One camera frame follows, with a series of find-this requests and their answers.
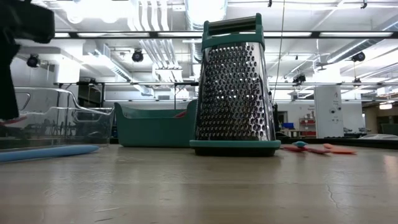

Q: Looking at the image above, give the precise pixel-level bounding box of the small pink silicone spatula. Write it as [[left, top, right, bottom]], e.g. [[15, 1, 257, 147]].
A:
[[306, 147, 333, 156]]

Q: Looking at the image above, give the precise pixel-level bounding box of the black metal table frame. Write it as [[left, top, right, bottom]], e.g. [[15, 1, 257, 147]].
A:
[[275, 136, 398, 150]]

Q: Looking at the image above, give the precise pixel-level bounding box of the small red silicone spatula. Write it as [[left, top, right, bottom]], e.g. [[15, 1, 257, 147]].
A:
[[280, 144, 309, 153]]

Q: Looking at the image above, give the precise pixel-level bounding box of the clear plastic bin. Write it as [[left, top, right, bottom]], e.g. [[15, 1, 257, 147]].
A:
[[0, 87, 115, 151]]

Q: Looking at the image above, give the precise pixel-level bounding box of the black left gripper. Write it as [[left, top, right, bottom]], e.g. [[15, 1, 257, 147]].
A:
[[0, 0, 55, 121]]

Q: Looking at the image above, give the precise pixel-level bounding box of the steel box grater teal handle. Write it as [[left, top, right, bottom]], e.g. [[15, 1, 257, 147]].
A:
[[189, 12, 282, 157]]

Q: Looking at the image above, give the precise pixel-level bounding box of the white pillar cabinet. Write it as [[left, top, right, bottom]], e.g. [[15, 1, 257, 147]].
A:
[[313, 85, 345, 139]]

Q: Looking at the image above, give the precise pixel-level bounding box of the black ceiling track beam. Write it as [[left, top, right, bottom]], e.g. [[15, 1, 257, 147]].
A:
[[52, 30, 398, 39]]

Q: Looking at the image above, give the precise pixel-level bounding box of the thin hanging black cable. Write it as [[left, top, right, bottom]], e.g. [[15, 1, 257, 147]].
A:
[[271, 0, 286, 103]]

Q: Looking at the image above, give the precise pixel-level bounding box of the green plastic bin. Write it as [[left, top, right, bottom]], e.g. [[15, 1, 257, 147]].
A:
[[113, 99, 198, 148]]

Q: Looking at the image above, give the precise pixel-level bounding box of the small orange silicone spatula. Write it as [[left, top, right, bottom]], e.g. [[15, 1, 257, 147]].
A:
[[322, 142, 358, 156]]

